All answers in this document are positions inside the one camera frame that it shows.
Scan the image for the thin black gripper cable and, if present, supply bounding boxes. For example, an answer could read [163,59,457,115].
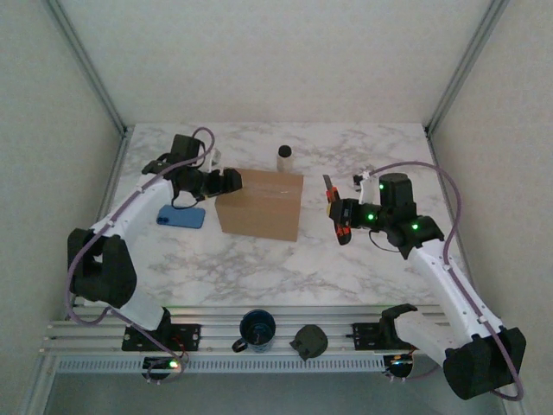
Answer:
[171,189,205,210]
[365,228,405,252]

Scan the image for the controller board with led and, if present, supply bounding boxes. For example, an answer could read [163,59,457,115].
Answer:
[143,356,188,381]
[383,352,416,378]

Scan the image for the blue smartphone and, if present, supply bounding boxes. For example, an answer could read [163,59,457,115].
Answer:
[156,204,207,230]

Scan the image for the thin black right gripper cable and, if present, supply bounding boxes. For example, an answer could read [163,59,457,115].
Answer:
[365,228,405,252]

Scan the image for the aluminium corner post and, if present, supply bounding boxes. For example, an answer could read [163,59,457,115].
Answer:
[425,0,511,135]
[42,0,130,135]

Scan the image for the aluminium left corner post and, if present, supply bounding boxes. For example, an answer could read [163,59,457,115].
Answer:
[42,0,130,135]

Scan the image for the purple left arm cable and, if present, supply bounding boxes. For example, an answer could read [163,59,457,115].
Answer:
[63,126,217,384]

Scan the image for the aluminium right table side rail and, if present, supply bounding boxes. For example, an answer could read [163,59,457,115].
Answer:
[424,124,467,265]

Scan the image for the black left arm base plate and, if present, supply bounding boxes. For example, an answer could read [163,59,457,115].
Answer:
[121,322,203,352]

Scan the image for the left controller board with LED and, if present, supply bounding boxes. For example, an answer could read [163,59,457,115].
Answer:
[143,356,188,381]

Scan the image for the orange black utility knife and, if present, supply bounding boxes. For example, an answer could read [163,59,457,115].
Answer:
[321,173,353,247]

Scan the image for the aluminium right corner post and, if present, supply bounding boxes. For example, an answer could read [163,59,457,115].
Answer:
[425,0,511,135]

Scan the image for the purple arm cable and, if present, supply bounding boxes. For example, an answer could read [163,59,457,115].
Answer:
[366,162,526,402]
[63,126,217,384]

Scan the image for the dark blue mug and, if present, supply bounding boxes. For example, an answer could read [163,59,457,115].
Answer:
[232,308,277,354]

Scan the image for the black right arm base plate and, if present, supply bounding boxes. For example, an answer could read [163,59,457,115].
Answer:
[352,322,416,351]

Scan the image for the whitish bottle with black cap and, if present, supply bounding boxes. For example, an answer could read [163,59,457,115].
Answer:
[276,144,296,173]

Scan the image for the grey slotted cable duct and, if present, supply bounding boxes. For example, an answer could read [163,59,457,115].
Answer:
[55,356,386,374]

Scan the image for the thin black left gripper cable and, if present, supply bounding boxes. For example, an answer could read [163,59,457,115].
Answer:
[171,189,205,210]

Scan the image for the brown cardboard express box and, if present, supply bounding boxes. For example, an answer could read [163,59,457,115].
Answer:
[214,168,304,242]

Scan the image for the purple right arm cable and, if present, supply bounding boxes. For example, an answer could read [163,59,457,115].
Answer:
[366,162,526,402]

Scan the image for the right controller board with LED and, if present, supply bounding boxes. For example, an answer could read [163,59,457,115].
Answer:
[383,352,416,378]

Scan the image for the aluminium rail frame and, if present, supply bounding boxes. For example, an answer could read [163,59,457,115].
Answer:
[41,304,512,358]

